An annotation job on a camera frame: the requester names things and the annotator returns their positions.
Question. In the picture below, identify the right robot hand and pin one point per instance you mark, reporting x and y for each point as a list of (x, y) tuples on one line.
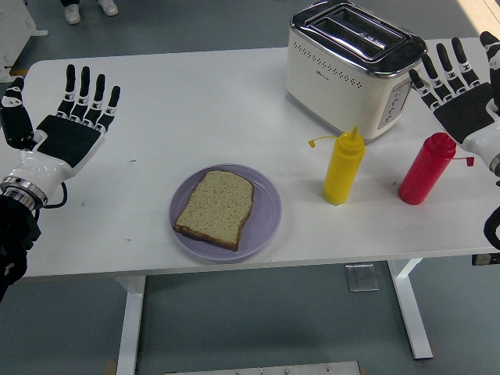
[(466, 113)]

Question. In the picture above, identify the black table control panel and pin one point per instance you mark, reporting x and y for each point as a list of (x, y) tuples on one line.
[(484, 259)]

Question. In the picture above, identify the person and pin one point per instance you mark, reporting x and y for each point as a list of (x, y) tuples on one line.
[(72, 13)]

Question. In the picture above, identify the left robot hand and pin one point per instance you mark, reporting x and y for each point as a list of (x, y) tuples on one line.
[(68, 140)]

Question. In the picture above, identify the yellow squeeze bottle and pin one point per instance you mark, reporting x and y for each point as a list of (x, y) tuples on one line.
[(341, 172)]

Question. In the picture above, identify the small metal floor plate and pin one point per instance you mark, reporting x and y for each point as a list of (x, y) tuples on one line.
[(361, 277)]

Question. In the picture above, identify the white table leg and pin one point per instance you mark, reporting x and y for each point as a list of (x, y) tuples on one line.
[(410, 312), (131, 332)]

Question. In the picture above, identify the bread slice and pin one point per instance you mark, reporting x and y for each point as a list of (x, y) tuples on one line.
[(215, 207)]

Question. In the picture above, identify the long metal floor plate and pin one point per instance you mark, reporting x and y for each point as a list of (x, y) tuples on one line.
[(261, 369)]

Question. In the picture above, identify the cream two-slot toaster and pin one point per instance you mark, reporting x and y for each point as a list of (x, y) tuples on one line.
[(332, 90)]

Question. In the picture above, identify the white machine housing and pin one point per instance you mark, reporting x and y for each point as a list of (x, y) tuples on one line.
[(11, 27)]

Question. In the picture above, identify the red squeeze bottle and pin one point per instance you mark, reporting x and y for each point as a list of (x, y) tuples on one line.
[(423, 176)]

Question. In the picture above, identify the purple plate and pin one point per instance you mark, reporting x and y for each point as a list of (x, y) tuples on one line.
[(265, 218)]

